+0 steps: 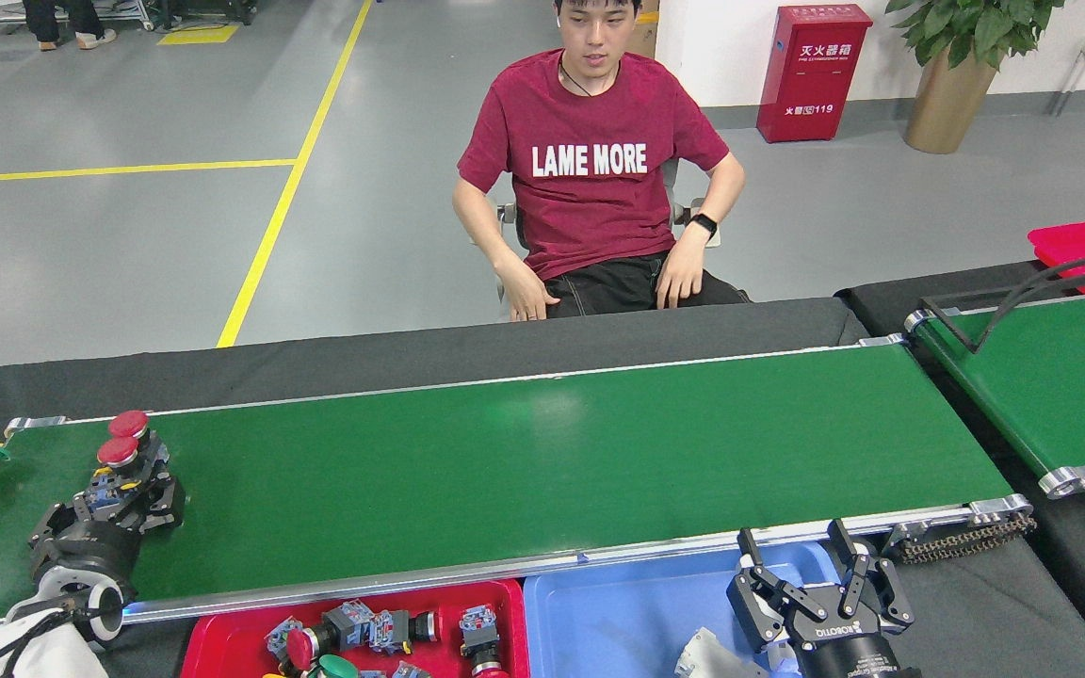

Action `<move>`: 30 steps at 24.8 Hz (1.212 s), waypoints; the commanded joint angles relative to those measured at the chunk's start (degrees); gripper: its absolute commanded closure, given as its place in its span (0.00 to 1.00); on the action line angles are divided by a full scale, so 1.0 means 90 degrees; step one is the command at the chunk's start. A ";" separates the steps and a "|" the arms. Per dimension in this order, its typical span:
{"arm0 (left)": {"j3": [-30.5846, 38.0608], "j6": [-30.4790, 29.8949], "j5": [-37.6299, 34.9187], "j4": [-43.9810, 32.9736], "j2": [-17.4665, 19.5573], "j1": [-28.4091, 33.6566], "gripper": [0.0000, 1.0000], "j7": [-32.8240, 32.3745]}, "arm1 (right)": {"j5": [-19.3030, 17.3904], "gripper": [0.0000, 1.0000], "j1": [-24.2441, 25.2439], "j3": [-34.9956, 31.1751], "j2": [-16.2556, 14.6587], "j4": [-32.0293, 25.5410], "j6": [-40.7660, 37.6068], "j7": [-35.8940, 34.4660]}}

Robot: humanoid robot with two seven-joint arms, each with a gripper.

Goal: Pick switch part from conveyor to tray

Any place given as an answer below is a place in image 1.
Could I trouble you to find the short green conveyor belt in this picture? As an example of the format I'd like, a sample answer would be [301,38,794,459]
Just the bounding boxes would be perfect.
[904,287,1085,500]

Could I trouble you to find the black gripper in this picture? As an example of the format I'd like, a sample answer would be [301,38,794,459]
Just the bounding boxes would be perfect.
[27,470,188,589]
[726,518,923,678]

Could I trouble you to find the black metal bracket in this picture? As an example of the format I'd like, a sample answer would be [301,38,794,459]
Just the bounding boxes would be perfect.
[926,252,1085,354]

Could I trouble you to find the green plant in gold pot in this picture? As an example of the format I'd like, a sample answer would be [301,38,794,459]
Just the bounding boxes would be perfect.
[884,0,1066,155]

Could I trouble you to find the long green conveyor belt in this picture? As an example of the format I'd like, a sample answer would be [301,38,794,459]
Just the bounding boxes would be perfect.
[0,334,1036,653]

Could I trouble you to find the red head push button switch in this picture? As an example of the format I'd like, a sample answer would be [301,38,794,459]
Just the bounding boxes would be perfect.
[284,601,376,675]
[459,605,511,678]
[368,608,442,656]
[107,410,172,472]
[90,436,155,514]

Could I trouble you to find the black drive chain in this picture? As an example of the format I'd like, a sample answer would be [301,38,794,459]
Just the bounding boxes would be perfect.
[896,513,1039,566]

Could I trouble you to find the white circuit breaker red levers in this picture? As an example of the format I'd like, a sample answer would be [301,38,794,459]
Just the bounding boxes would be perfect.
[674,627,771,678]

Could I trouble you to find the red fire extinguisher cabinet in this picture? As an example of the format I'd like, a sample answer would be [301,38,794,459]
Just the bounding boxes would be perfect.
[756,4,874,144]

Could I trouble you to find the white wall conduit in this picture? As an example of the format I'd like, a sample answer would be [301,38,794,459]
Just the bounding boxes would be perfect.
[1051,33,1085,119]

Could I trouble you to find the grey office chair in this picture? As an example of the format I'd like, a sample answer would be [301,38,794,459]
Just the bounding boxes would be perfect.
[494,158,724,304]

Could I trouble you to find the person's right hand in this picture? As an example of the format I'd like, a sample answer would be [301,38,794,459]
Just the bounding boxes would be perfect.
[495,254,562,324]

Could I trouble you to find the brown cardboard box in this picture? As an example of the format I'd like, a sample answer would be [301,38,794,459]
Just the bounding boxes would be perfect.
[624,0,662,59]

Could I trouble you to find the background person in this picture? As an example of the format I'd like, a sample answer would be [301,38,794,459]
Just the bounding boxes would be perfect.
[23,0,118,51]

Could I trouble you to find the red plastic tray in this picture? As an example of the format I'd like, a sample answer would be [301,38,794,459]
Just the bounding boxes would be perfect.
[180,578,532,678]

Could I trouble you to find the person's left hand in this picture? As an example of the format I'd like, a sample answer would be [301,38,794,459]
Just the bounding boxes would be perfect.
[654,234,710,313]

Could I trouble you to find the blue plastic tray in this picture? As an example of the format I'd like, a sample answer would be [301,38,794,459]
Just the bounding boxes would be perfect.
[524,540,850,678]

